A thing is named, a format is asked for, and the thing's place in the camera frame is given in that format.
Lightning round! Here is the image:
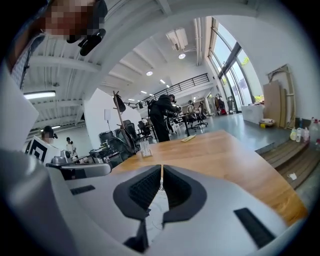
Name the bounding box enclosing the leaning wooden frame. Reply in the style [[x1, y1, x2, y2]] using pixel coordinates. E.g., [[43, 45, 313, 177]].
[[265, 63, 297, 130]]

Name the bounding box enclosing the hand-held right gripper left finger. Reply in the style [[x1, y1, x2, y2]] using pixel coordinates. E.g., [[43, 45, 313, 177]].
[[59, 163, 164, 256]]

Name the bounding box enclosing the large clear bottle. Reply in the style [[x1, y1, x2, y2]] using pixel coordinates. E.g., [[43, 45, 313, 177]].
[[309, 117, 320, 145]]

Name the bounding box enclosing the black cable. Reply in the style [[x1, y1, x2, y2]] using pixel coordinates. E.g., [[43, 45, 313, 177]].
[[21, 47, 32, 88]]

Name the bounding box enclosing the large glass window wall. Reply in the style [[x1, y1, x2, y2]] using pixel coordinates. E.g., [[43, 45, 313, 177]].
[[206, 16, 261, 115]]

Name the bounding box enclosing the long ceiling tube light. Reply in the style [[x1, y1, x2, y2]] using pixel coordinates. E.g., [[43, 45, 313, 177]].
[[22, 90, 57, 101]]

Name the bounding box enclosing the black cap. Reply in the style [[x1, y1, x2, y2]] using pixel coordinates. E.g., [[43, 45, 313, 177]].
[[66, 0, 109, 45]]

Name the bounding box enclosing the black head-mounted camera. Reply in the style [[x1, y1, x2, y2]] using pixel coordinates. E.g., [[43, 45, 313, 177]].
[[77, 28, 107, 57]]

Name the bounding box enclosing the black round bin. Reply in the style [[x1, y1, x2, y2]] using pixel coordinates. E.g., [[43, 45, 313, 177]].
[[98, 131, 115, 148]]

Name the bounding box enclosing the long office desk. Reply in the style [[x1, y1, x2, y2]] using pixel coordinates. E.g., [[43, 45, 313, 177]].
[[169, 111, 201, 132]]

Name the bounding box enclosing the leaning cardboard sheet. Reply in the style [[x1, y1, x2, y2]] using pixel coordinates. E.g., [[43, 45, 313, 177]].
[[262, 79, 288, 129]]

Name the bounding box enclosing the wooden coat rack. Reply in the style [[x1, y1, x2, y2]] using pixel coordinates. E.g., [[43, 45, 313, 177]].
[[111, 90, 141, 157]]

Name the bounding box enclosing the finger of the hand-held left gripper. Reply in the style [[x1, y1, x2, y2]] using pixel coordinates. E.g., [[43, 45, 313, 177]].
[[83, 162, 113, 178]]

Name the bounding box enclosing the ceiling air conditioner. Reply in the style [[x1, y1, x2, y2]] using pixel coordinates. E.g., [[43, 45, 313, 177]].
[[165, 27, 189, 51]]

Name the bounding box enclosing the wooden step platform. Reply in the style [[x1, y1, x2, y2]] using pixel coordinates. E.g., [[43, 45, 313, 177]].
[[259, 139, 320, 191]]

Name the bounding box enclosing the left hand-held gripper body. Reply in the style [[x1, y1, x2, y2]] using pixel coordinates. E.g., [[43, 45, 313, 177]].
[[24, 135, 87, 181]]

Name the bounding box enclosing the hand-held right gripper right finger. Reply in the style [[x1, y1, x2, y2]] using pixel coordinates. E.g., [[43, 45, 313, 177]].
[[149, 164, 288, 256]]

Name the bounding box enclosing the black mesh office chair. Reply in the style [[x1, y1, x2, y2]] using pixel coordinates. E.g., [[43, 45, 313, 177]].
[[113, 119, 141, 161]]

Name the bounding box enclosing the person's head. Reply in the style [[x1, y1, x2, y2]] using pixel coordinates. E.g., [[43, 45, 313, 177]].
[[41, 0, 97, 42]]

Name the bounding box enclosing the black hanging bag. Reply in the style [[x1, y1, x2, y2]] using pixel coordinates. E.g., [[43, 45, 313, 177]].
[[113, 95, 127, 113]]

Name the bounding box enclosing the rack of hanging garments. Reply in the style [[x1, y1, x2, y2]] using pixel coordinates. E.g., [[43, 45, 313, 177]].
[[214, 93, 229, 116]]

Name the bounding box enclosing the pale yellow strip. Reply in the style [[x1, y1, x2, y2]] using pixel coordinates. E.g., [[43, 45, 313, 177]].
[[180, 134, 197, 144]]

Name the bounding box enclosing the black mezzanine railing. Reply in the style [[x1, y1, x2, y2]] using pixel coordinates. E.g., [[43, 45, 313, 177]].
[[136, 72, 210, 111]]

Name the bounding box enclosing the white panel with stand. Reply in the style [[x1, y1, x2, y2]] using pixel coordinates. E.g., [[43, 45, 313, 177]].
[[104, 108, 112, 131]]

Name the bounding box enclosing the person's checked shirt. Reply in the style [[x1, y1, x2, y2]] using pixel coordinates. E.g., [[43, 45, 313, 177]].
[[4, 0, 51, 90]]

